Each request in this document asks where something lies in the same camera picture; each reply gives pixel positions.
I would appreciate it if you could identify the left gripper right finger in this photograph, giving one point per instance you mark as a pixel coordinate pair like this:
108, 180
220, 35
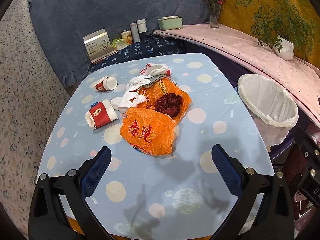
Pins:
274, 219

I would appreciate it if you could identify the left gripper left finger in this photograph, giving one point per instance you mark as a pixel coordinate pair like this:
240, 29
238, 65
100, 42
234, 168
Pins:
47, 217

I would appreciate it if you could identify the orange plastic bag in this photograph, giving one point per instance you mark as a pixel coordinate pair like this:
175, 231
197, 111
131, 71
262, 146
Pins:
148, 131
161, 87

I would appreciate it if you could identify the round red white paper cup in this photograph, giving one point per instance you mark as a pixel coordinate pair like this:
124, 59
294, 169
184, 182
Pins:
105, 84

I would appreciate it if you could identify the dark red scrunchie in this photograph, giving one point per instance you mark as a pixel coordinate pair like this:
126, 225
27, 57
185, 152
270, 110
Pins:
169, 104

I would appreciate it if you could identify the white lined trash bin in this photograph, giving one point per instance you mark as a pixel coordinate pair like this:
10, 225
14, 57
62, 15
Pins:
273, 110

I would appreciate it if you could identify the pink bed sheet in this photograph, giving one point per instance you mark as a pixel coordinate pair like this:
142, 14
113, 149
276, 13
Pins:
298, 77

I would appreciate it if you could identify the potted green plant white pot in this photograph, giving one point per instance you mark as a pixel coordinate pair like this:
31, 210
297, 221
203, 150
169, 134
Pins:
278, 20

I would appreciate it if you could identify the yellow hanging cloth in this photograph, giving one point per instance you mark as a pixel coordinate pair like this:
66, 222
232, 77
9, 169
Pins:
241, 19

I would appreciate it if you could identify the white open gift box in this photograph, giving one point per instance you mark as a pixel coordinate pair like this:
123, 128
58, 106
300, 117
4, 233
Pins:
98, 45

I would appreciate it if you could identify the green white small packet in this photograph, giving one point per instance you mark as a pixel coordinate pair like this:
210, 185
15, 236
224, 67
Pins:
118, 44

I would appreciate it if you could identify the orange patterned small box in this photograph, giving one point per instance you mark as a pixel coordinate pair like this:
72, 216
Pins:
127, 37

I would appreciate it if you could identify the navy floral cloth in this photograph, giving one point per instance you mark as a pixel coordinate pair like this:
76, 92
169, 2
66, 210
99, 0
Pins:
153, 46

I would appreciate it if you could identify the glass vase pink flowers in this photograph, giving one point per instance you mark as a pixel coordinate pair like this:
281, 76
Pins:
214, 9

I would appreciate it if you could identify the tall white tube bottle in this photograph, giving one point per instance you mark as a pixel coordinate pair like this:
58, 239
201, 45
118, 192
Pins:
134, 32

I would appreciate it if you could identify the blue grey hanging blanket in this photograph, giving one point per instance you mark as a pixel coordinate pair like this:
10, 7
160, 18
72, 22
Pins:
61, 26

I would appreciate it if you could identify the mint green tissue box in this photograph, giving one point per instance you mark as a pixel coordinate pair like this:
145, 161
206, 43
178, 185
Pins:
170, 22

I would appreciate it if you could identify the white cylindrical jar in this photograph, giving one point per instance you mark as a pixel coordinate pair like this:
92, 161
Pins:
142, 27

